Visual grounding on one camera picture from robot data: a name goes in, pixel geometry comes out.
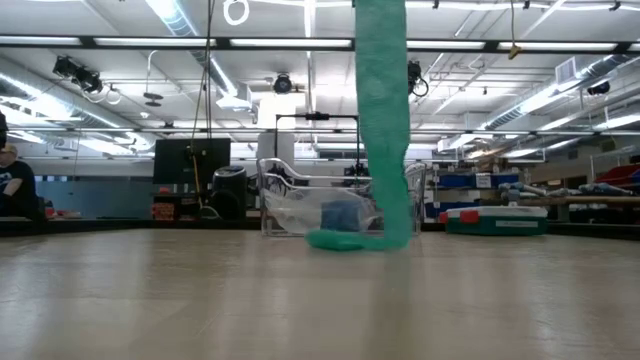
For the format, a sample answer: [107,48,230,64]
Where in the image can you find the teal elastic bandage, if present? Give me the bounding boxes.
[304,0,412,253]

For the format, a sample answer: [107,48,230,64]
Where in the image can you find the blue bandage roll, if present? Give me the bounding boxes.
[319,200,365,233]

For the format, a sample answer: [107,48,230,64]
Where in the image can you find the clear plastic bag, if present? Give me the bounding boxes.
[263,188,381,235]

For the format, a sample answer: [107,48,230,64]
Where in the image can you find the clear plastic bin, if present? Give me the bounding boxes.
[256,157,428,238]

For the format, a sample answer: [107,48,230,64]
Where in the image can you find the shelf with blue bins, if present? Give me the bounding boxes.
[432,172,521,219]

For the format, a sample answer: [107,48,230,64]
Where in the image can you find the black panel board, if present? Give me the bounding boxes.
[153,138,232,185]

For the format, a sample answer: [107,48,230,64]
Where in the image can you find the red storage boxes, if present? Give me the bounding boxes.
[152,187,176,221]

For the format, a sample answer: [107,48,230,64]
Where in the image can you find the teal white first aid kit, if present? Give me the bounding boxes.
[438,205,550,236]

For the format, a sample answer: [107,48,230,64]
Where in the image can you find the white ceiling vent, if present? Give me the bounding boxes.
[555,57,579,86]

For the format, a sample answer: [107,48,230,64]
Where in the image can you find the wooden background table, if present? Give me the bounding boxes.
[519,194,640,207]

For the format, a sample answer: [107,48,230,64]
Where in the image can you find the red bin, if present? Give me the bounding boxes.
[594,164,640,186]

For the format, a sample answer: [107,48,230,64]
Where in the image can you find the person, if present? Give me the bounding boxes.
[0,142,39,221]

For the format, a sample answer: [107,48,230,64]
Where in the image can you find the black background frame rig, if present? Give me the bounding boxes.
[273,112,361,179]

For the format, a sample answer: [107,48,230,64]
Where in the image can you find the black metal table frame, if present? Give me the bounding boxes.
[0,215,640,242]

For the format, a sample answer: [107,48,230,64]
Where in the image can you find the silver ceiling duct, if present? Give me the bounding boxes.
[482,53,640,132]
[144,0,240,97]

